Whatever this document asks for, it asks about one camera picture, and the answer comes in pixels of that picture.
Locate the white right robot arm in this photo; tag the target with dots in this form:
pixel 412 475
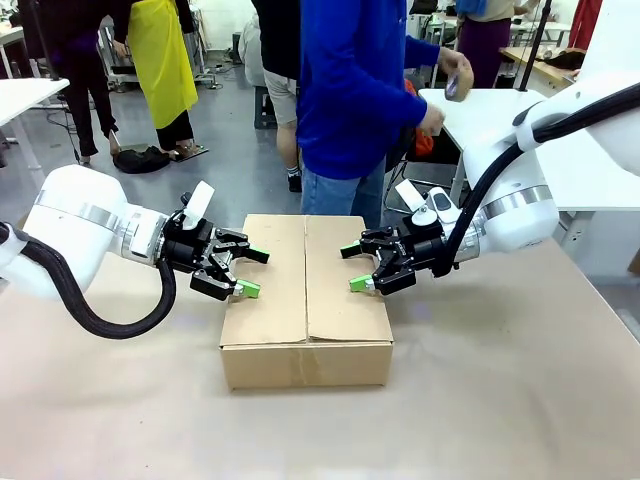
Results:
pixel 520 150

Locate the orange cloth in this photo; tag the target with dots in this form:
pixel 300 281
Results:
pixel 422 142

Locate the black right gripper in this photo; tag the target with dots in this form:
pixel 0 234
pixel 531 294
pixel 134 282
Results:
pixel 422 247

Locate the brown round packet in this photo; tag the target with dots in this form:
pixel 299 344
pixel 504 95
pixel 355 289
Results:
pixel 462 90

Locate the wooden top work table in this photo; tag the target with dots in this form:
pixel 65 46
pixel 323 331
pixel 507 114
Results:
pixel 545 62

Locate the black bag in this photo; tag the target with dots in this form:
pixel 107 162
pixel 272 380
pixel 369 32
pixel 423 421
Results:
pixel 141 160

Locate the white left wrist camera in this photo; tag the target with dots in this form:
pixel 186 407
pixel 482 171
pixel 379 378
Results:
pixel 199 202

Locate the person in yellow apron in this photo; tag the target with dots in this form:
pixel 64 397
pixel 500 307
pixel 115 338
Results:
pixel 160 65

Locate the red cloth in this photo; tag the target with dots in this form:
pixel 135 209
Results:
pixel 582 22

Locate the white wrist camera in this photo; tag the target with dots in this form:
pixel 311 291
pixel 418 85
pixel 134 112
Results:
pixel 432 202
pixel 199 202

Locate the person's left hand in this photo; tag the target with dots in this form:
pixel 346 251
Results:
pixel 454 61

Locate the person in grey shorts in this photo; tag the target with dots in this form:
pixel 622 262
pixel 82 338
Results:
pixel 280 75

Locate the black chair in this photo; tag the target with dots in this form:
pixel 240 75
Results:
pixel 430 160

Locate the black stand pole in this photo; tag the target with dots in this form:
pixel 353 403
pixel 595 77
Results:
pixel 47 40
pixel 536 45

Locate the person in purple skirt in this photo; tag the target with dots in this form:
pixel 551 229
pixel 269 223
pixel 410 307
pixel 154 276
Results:
pixel 482 45

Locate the person's right hand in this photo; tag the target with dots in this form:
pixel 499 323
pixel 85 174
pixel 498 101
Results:
pixel 432 120

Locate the flat floor scale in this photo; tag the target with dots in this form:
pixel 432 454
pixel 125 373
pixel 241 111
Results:
pixel 192 151

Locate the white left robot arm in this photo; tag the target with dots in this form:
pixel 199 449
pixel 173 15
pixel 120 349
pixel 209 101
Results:
pixel 75 225

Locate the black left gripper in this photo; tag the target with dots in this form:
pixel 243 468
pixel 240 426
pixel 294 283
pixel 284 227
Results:
pixel 187 245

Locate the person in blue sweater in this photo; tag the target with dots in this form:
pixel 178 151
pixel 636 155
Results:
pixel 345 90

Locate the white table with pole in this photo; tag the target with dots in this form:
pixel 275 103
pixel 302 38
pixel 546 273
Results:
pixel 25 100

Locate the person's left forearm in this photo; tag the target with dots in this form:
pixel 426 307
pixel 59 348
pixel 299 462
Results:
pixel 422 50

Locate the person's right forearm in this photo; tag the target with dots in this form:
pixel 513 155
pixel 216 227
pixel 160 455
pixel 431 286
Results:
pixel 400 102

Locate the brown cardboard box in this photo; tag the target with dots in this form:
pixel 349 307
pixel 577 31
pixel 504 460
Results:
pixel 305 320

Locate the person in dark clothes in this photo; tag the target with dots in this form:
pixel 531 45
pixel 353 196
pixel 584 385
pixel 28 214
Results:
pixel 85 75

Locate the black crate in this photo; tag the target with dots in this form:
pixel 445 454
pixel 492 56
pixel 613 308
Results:
pixel 265 107

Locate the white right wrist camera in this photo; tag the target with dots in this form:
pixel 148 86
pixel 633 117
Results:
pixel 432 202

